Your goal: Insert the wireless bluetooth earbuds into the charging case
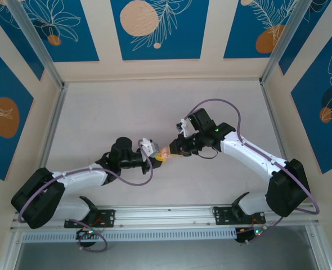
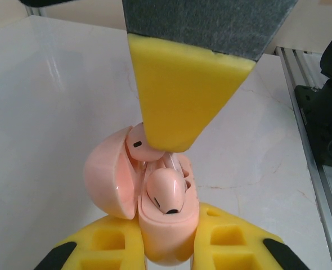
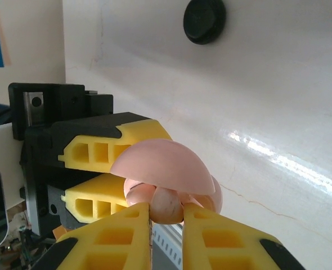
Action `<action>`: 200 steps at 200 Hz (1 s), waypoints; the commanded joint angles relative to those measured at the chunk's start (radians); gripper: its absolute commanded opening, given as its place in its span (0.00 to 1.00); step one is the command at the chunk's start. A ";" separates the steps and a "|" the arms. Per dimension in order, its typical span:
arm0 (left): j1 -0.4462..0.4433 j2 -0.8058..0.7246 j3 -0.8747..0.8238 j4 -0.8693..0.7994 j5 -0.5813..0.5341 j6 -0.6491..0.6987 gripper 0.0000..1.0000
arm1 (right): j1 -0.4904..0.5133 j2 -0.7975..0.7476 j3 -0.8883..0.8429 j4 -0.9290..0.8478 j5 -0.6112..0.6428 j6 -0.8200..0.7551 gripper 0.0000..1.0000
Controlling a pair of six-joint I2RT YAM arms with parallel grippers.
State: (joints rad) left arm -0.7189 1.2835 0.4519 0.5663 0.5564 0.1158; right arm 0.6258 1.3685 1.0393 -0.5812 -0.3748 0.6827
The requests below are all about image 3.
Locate black earbud charging case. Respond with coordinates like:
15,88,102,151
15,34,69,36
182,0,228,46

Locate pink earbud charging case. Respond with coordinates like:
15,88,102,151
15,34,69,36
110,138,223,224

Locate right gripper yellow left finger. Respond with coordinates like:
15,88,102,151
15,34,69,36
33,202,152,270

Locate pink wireless earbud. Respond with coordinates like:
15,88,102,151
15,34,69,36
150,186,183,225
125,181,155,208

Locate white slotted cable duct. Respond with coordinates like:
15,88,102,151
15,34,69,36
151,223,184,270

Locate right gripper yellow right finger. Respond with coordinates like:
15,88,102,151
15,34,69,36
181,202,307,270

